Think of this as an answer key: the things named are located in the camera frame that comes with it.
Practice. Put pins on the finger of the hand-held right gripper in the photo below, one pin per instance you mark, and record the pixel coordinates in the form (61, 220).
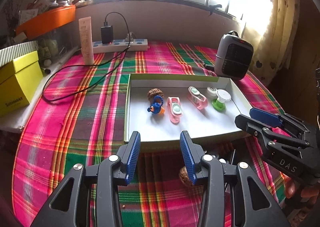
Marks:
(263, 115)
(250, 125)

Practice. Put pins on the green white striped box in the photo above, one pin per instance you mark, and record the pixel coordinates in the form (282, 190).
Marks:
(15, 50)

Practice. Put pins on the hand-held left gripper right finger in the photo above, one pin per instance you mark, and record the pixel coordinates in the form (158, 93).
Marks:
(187, 157)

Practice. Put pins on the orange plastic tray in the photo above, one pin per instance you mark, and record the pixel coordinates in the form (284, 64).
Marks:
(50, 18)

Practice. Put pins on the yellow cardboard box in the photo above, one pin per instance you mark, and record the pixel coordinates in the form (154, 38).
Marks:
(17, 87)

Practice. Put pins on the pink green plaid tablecloth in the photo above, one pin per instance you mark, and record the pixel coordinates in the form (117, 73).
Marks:
(75, 129)

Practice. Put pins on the white clip with round lens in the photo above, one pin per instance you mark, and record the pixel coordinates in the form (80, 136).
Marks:
(221, 160)

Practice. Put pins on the brown walnut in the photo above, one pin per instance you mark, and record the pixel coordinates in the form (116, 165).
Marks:
(184, 175)
(153, 92)

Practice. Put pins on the white blue power strip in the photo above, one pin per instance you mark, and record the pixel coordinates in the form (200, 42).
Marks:
(135, 44)

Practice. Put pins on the person's right hand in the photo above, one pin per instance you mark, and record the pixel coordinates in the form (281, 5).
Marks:
(291, 189)

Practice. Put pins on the black power adapter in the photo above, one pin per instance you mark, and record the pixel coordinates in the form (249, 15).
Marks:
(107, 35)

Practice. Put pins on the clear plastic storage bin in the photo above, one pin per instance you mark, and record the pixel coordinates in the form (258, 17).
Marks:
(53, 42)

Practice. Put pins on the green white cardboard box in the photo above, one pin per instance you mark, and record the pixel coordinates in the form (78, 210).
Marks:
(200, 127)

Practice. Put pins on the beige cosmetic tube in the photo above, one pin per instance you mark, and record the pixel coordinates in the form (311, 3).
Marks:
(86, 39)

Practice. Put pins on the pink clip with mint lens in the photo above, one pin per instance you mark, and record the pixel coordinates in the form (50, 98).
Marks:
(197, 98)
(175, 109)

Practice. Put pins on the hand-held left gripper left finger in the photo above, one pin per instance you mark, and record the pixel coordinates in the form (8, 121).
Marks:
(132, 157)

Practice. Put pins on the small white round jar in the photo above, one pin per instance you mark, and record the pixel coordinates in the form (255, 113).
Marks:
(212, 91)

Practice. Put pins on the white disc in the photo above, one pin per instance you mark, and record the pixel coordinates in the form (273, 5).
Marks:
(223, 95)

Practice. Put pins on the black rectangular bottle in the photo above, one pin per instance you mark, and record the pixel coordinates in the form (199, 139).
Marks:
(231, 158)

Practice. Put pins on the small white black heater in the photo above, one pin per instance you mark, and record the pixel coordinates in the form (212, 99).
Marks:
(232, 57)

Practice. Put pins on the black marker pen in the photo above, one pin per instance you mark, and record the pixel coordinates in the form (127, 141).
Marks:
(208, 66)

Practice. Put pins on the yellow heart print curtain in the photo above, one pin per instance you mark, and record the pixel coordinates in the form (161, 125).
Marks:
(280, 29)

